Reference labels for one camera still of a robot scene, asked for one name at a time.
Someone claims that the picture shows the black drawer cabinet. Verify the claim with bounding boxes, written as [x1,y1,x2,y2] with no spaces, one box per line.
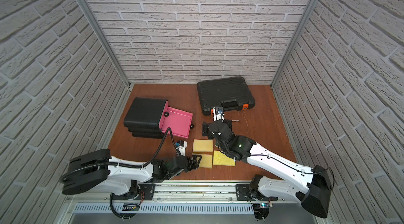
[123,97,166,139]

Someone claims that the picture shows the aluminium corner frame post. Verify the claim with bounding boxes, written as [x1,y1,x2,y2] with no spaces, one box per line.
[76,0,131,89]
[270,0,319,88]

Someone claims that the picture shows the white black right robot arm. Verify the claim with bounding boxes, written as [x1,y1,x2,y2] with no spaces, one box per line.
[207,119,335,219]

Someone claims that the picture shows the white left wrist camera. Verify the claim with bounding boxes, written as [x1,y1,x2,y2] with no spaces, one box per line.
[175,140,187,156]

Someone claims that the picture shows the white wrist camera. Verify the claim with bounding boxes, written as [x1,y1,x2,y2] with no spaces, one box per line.
[175,140,187,156]
[213,107,224,121]

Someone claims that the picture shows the black plastic tool case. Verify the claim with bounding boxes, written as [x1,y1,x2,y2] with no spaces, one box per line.
[197,76,256,116]

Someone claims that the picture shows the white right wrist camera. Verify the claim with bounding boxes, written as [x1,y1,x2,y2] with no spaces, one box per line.
[213,107,224,121]

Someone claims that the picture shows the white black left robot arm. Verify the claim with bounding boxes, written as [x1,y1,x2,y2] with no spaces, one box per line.
[59,141,202,220]

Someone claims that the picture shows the aluminium corner frame post left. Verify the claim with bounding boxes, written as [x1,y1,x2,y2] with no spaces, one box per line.
[76,0,131,89]

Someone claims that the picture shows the pale yellow foam sponge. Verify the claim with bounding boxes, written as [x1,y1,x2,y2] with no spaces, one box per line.
[199,154,213,169]
[193,139,214,153]

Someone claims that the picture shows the pink drawer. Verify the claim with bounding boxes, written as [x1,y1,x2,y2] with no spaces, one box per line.
[158,100,169,131]
[162,107,193,139]

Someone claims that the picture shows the aluminium front rail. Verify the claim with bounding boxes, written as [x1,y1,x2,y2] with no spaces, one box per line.
[69,179,302,215]

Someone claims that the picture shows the aluminium corner frame post right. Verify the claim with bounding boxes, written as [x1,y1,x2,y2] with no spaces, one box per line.
[270,0,319,88]

